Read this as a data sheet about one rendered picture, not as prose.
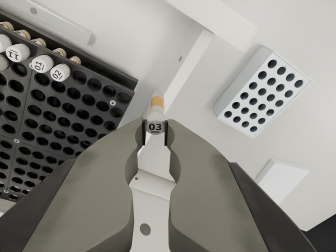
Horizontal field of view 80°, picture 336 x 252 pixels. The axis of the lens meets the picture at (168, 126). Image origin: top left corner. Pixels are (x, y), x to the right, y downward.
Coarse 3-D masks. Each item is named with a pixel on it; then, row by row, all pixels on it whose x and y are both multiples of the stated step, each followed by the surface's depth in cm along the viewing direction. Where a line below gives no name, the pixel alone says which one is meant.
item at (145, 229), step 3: (141, 225) 36; (144, 225) 36; (147, 225) 37; (141, 228) 36; (144, 228) 36; (147, 228) 36; (141, 231) 35; (144, 231) 36; (147, 231) 36; (150, 231) 36; (144, 234) 35; (147, 234) 35
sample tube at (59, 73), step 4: (72, 56) 20; (76, 56) 20; (72, 60) 19; (76, 60) 19; (60, 64) 17; (64, 64) 18; (52, 68) 17; (56, 68) 17; (60, 68) 17; (64, 68) 17; (68, 68) 18; (52, 72) 17; (56, 72) 17; (60, 72) 17; (64, 72) 17; (68, 72) 18; (52, 76) 17; (56, 76) 17; (60, 76) 17; (64, 76) 17; (56, 80) 17; (60, 80) 17
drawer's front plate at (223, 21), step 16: (176, 0) 13; (192, 0) 13; (208, 0) 13; (192, 16) 13; (208, 16) 13; (224, 16) 13; (240, 16) 13; (224, 32) 14; (240, 32) 14; (256, 32) 14; (240, 48) 14
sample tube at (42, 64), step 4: (60, 48) 19; (56, 52) 18; (60, 52) 19; (64, 52) 20; (40, 56) 17; (44, 56) 17; (48, 56) 17; (64, 56) 20; (32, 60) 16; (36, 60) 16; (40, 60) 16; (44, 60) 16; (48, 60) 17; (52, 60) 17; (32, 64) 16; (36, 64) 16; (40, 64) 16; (44, 64) 16; (48, 64) 17; (52, 64) 17; (36, 68) 16; (40, 68) 16; (44, 68) 16; (48, 68) 17; (40, 72) 17
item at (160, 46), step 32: (0, 0) 20; (64, 0) 20; (96, 0) 20; (128, 0) 21; (160, 0) 21; (96, 32) 22; (128, 32) 22; (160, 32) 22; (192, 32) 20; (128, 64) 24; (160, 64) 24; (192, 64) 18
